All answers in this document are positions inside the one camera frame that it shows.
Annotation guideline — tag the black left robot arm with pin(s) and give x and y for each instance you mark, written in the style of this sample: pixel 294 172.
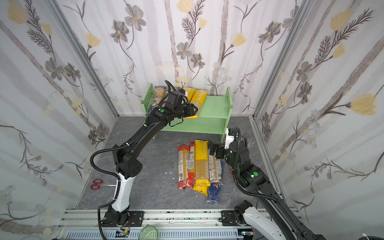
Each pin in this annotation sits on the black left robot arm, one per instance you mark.
pixel 127 164

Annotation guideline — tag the green wooden two-tier shelf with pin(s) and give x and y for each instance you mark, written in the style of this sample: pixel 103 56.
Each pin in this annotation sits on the green wooden two-tier shelf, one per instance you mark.
pixel 213 118

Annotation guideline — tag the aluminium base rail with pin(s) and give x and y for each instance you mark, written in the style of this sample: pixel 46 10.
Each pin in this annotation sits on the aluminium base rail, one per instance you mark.
pixel 170 225

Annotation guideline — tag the yellow spaghetti bag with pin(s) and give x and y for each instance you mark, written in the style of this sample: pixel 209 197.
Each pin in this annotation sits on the yellow spaghetti bag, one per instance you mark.
pixel 197 100
pixel 190 92
pixel 201 167

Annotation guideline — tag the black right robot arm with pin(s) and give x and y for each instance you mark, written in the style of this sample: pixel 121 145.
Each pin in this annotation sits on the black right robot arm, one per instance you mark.
pixel 252 181

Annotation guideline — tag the red spaghetti bag under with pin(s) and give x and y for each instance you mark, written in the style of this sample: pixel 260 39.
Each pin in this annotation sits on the red spaghetti bag under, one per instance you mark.
pixel 183 176

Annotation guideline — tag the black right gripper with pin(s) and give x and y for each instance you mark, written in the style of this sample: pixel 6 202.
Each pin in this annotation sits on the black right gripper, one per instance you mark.
pixel 217 148

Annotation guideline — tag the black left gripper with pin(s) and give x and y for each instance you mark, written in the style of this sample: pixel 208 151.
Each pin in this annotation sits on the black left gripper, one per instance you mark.
pixel 188 109

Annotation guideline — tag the red handled scissors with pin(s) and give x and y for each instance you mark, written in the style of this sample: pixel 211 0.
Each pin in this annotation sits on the red handled scissors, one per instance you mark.
pixel 98 183

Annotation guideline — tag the clear blue-end spaghetti bag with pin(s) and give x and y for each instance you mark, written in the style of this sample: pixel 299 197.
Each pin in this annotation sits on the clear blue-end spaghetti bag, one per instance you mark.
pixel 215 178

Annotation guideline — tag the blue clear spaghetti bag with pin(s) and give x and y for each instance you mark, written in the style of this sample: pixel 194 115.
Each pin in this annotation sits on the blue clear spaghetti bag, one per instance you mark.
pixel 159 93

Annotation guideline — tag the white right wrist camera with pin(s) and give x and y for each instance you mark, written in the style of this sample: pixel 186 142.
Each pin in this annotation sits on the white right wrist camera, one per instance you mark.
pixel 230 137

